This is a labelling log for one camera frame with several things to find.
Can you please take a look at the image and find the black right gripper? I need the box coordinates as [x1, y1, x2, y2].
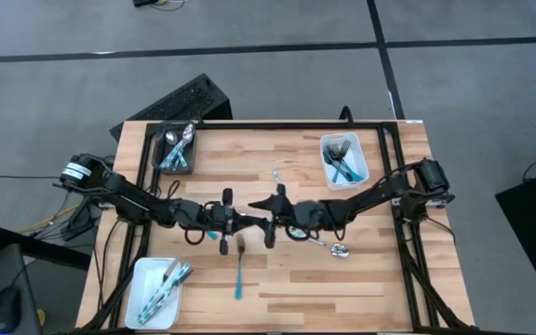
[248, 182, 328, 250]

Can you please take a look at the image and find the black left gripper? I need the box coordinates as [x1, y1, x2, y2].
[200, 187, 270, 257]

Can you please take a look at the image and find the white bin with handle slot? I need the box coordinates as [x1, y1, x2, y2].
[318, 131, 371, 192]

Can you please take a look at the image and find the spoon with teal handle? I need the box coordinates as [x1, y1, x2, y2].
[158, 123, 196, 169]

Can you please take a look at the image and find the dark grey plastic bin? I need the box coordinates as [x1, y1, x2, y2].
[151, 121, 199, 176]

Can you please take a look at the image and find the white rectangular plastic bin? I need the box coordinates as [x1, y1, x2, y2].
[123, 257, 184, 331]

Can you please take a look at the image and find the black desk leg bar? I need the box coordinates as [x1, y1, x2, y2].
[0, 226, 93, 272]

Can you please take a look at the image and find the black computer mouse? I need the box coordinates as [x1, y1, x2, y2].
[0, 286, 21, 334]

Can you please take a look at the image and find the yellow floor cable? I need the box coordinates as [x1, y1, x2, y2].
[16, 204, 81, 235]

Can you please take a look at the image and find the black device with cables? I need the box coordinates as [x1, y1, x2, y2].
[131, 0, 188, 12]

